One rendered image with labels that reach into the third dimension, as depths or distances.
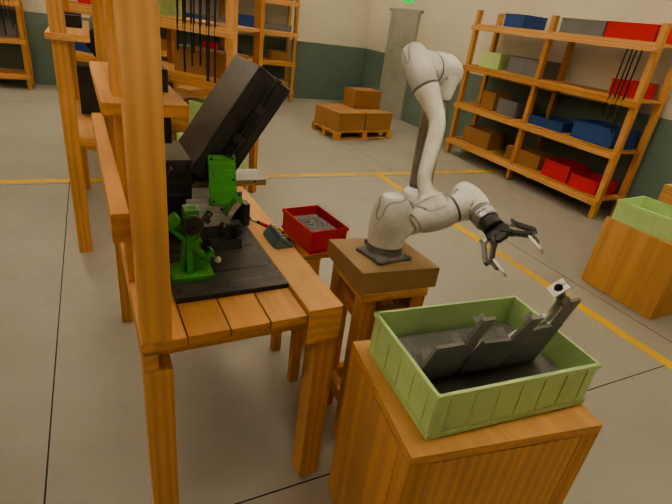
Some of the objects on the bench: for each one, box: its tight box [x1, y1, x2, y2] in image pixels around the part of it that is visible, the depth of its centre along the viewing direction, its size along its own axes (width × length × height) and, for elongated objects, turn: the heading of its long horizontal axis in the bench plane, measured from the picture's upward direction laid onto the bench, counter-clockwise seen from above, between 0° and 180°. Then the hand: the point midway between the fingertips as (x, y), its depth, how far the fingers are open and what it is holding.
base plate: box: [169, 187, 289, 304], centre depth 216 cm, size 42×110×2 cm, turn 13°
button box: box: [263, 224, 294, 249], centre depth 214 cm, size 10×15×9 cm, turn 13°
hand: (521, 261), depth 153 cm, fingers open, 13 cm apart
